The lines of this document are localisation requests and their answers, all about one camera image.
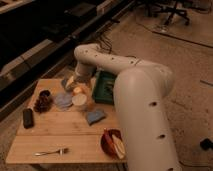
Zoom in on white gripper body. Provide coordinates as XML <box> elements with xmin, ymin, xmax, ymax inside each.
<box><xmin>65</xmin><ymin>75</ymin><xmax>91</xmax><ymax>91</ymax></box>

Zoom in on blue sponge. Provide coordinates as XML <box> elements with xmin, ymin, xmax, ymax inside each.
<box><xmin>86</xmin><ymin>110</ymin><xmax>106</xmax><ymax>125</ymax></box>

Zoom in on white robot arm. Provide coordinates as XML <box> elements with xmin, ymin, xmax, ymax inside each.
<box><xmin>74</xmin><ymin>43</ymin><xmax>182</xmax><ymax>171</ymax></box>

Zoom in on grey blue cup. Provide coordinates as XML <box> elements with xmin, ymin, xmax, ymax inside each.
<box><xmin>61</xmin><ymin>78</ymin><xmax>70</xmax><ymax>91</ymax></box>

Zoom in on white paper cup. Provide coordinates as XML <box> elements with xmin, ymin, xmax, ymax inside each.
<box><xmin>72</xmin><ymin>93</ymin><xmax>87</xmax><ymax>111</ymax></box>

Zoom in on dark round cup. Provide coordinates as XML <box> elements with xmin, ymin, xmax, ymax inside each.
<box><xmin>39</xmin><ymin>90</ymin><xmax>51</xmax><ymax>98</ymax></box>

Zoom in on small orange ball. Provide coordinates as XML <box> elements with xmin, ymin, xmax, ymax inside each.
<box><xmin>73</xmin><ymin>87</ymin><xmax>83</xmax><ymax>95</ymax></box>

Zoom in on light blue plate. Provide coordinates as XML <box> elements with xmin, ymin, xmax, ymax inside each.
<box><xmin>54</xmin><ymin>93</ymin><xmax>72</xmax><ymax>109</ymax></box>

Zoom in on green tray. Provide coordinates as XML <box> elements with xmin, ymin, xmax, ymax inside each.
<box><xmin>92</xmin><ymin>71</ymin><xmax>116</xmax><ymax>105</ymax></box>

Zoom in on bunch of dark grapes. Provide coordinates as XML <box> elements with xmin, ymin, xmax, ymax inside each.
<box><xmin>34</xmin><ymin>96</ymin><xmax>52</xmax><ymax>113</ymax></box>

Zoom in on black rectangular block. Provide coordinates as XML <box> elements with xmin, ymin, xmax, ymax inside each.
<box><xmin>23</xmin><ymin>108</ymin><xmax>34</xmax><ymax>129</ymax></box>

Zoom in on red bowl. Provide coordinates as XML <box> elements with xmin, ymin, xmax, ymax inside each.
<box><xmin>100</xmin><ymin>129</ymin><xmax>123</xmax><ymax>159</ymax></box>

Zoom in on silver fork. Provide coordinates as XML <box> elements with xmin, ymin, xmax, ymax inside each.
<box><xmin>34</xmin><ymin>148</ymin><xmax>69</xmax><ymax>156</ymax></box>

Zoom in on banana in bowl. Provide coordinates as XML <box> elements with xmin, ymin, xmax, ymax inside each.
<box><xmin>112</xmin><ymin>135</ymin><xmax>126</xmax><ymax>159</ymax></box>

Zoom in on black office chair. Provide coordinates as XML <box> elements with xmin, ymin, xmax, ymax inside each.
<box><xmin>144</xmin><ymin>0</ymin><xmax>190</xmax><ymax>26</ymax></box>

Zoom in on black box on floor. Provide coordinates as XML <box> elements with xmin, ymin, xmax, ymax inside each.
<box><xmin>200</xmin><ymin>138</ymin><xmax>213</xmax><ymax>150</ymax></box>

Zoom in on black cables on floor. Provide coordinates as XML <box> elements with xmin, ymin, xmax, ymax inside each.
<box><xmin>89</xmin><ymin>30</ymin><xmax>116</xmax><ymax>54</ymax></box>

